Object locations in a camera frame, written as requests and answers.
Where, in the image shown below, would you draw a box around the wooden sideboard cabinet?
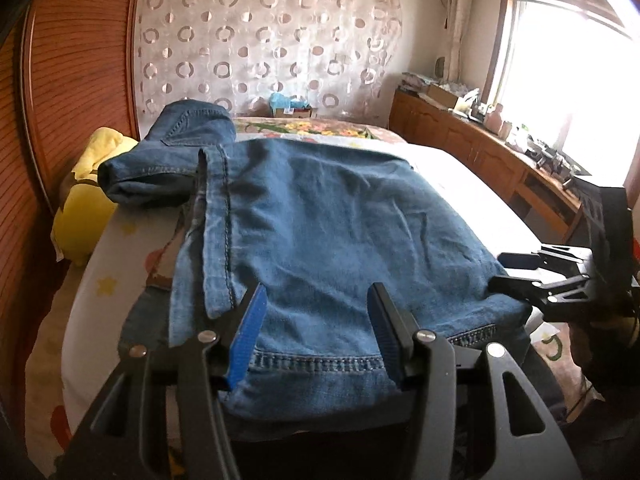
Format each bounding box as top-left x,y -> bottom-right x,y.
387,89 -> 596,243

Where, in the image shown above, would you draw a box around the teal tissue box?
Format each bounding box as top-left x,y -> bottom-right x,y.
269,92 -> 312,116

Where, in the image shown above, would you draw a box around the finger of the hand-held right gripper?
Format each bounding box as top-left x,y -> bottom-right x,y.
497,245 -> 593,273
487,272 -> 601,322

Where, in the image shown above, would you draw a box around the yellow pillow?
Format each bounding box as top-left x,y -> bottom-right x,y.
52,127 -> 141,267

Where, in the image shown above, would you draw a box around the bright window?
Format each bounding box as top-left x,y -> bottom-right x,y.
482,0 -> 640,176

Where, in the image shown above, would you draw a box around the floral plush blanket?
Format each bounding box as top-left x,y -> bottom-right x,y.
232,116 -> 401,143

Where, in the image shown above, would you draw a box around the blue denim pants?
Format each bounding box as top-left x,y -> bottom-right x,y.
97,100 -> 533,421

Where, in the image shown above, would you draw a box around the wooden slatted headboard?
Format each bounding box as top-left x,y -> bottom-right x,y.
0,0 -> 146,411

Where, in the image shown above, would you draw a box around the open cardboard box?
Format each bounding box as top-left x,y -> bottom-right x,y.
425,84 -> 463,110

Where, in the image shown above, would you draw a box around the circle-patterned sheer curtain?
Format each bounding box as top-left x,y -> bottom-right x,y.
132,0 -> 406,123

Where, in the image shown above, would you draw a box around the bed with patterned sheet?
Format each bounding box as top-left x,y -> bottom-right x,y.
40,130 -> 536,461

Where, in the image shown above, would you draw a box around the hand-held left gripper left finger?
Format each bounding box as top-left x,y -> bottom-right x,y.
55,282 -> 268,480

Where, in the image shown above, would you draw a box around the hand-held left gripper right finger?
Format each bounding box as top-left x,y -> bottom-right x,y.
366,282 -> 583,480

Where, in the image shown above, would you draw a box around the small black device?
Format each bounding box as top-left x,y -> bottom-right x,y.
535,144 -> 576,183

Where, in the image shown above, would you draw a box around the small flat cardboard box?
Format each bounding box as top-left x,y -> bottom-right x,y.
250,102 -> 318,119

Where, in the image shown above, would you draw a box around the beige side curtain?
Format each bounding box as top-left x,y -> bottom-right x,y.
442,0 -> 481,86

